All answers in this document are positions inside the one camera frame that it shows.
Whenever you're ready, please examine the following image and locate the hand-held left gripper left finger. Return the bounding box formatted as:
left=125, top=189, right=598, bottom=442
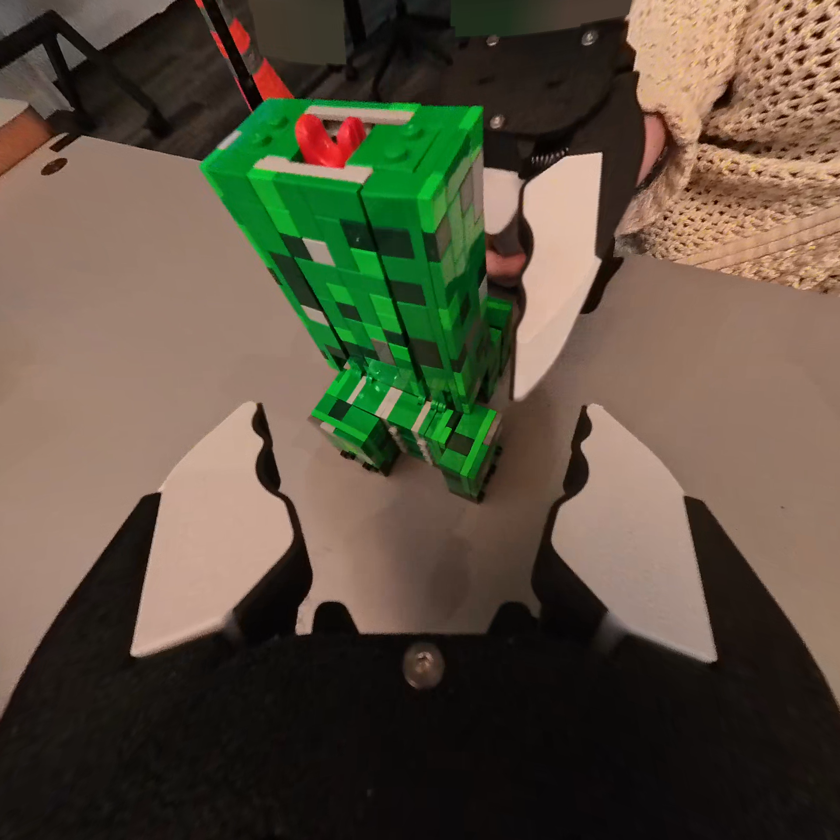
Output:
left=130, top=402, right=312, bottom=658

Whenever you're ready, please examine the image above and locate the orange striped cone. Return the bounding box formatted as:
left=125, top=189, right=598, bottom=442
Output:
left=193, top=0, right=295, bottom=112

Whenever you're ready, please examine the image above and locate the person's right forearm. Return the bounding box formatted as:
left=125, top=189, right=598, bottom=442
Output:
left=617, top=0, right=756, bottom=237

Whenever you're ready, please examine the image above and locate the green lego creeper figure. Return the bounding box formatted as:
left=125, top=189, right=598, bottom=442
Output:
left=200, top=98, right=516, bottom=505

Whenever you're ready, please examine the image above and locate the black television stand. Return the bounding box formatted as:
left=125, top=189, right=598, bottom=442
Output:
left=0, top=10, right=173, bottom=139

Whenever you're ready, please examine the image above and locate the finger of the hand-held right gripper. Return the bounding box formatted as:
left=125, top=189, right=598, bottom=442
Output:
left=482, top=167, right=526, bottom=237
left=508, top=151, right=605, bottom=403

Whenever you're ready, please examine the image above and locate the person's right hand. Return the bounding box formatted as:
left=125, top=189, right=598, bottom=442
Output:
left=484, top=233, right=529, bottom=290

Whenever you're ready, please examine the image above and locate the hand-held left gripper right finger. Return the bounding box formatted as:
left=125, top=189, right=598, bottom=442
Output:
left=532, top=403, right=718, bottom=664

